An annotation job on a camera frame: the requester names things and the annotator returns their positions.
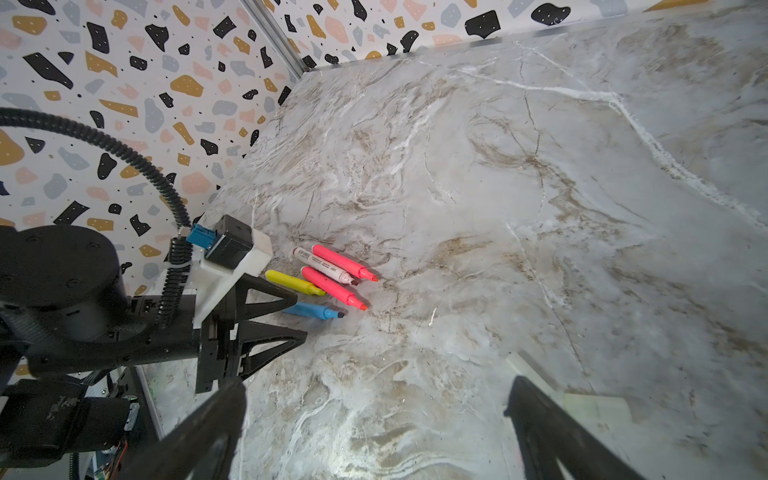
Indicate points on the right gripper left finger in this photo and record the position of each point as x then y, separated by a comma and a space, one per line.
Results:
202, 446

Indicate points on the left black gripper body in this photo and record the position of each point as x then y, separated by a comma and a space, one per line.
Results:
210, 346

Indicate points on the white marker pen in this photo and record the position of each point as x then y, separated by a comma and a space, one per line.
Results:
325, 267

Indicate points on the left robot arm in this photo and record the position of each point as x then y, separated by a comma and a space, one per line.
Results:
67, 323

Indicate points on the pink highlighter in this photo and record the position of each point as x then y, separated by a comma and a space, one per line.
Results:
352, 267
333, 288

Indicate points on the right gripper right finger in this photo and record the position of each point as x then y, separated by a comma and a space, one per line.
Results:
553, 444

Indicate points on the pink highlighter near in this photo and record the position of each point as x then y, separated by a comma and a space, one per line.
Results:
333, 288

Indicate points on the pink highlighter far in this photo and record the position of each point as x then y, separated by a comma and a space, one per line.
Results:
352, 267

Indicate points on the clear greenish pen cap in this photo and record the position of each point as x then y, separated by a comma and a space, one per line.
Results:
602, 413

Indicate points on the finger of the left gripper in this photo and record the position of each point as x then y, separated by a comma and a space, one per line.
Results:
259, 344
256, 297

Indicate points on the blue highlighter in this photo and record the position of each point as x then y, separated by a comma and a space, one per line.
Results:
314, 311

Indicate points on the yellow highlighter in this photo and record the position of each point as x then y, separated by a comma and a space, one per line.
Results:
293, 283

